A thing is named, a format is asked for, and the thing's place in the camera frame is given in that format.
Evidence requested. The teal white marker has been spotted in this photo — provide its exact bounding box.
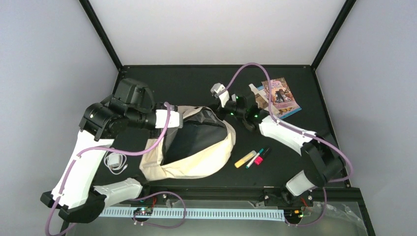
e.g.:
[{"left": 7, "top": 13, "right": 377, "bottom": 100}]
[{"left": 245, "top": 148, "right": 264, "bottom": 169}]

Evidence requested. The light blue slotted cable duct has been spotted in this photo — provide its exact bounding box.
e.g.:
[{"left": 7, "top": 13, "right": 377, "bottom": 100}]
[{"left": 100, "top": 206, "right": 285, "bottom": 222}]

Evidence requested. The white charger with cable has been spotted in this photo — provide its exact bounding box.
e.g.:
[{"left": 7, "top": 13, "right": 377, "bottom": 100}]
[{"left": 103, "top": 152, "right": 128, "bottom": 175}]

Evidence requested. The small circuit board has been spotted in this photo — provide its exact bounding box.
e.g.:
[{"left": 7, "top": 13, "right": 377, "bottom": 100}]
[{"left": 133, "top": 207, "right": 153, "bottom": 217}]

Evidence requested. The black frame rail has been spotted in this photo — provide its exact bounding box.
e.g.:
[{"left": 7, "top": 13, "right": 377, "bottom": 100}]
[{"left": 69, "top": 186, "right": 375, "bottom": 236}]

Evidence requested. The pink black highlighter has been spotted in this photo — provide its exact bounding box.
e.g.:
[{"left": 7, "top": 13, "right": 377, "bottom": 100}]
[{"left": 254, "top": 147, "right": 271, "bottom": 165}]

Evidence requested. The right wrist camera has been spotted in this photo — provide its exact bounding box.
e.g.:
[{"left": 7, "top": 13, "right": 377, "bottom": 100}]
[{"left": 210, "top": 83, "right": 227, "bottom": 98}]

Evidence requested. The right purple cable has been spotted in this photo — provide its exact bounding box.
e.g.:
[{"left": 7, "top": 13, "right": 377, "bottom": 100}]
[{"left": 225, "top": 62, "right": 354, "bottom": 227}]

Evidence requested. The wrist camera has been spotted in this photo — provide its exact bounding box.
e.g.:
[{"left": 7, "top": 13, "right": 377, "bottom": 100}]
[
  {"left": 168, "top": 111, "right": 179, "bottom": 128},
  {"left": 210, "top": 83, "right": 227, "bottom": 98}
]

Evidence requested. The beige canvas backpack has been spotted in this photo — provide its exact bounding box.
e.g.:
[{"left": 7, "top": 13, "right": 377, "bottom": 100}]
[{"left": 139, "top": 106, "right": 236, "bottom": 181}]

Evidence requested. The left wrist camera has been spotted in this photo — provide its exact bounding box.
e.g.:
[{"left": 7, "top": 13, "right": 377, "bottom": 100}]
[{"left": 168, "top": 111, "right": 179, "bottom": 128}]

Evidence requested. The purple cable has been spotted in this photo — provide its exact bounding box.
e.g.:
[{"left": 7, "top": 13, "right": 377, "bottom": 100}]
[
  {"left": 45, "top": 101, "right": 187, "bottom": 236},
  {"left": 225, "top": 62, "right": 354, "bottom": 227}
]

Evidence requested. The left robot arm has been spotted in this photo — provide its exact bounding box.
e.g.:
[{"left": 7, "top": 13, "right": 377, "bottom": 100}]
[{"left": 40, "top": 79, "right": 183, "bottom": 223}]

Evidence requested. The pink story book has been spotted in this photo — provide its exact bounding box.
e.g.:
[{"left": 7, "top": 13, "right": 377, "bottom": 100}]
[{"left": 262, "top": 78, "right": 298, "bottom": 109}]

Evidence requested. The yellow highlighter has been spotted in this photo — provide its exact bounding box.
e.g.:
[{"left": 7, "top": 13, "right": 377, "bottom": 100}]
[{"left": 234, "top": 150, "right": 256, "bottom": 168}]

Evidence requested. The coffee cover book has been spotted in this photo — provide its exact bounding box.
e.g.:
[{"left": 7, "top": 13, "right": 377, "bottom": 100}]
[{"left": 249, "top": 84, "right": 269, "bottom": 112}]

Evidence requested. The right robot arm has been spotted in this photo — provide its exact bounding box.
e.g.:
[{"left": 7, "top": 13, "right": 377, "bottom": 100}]
[{"left": 210, "top": 83, "right": 346, "bottom": 206}]

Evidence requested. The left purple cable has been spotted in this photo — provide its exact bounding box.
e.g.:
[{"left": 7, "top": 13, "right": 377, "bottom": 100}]
[{"left": 45, "top": 101, "right": 187, "bottom": 236}]

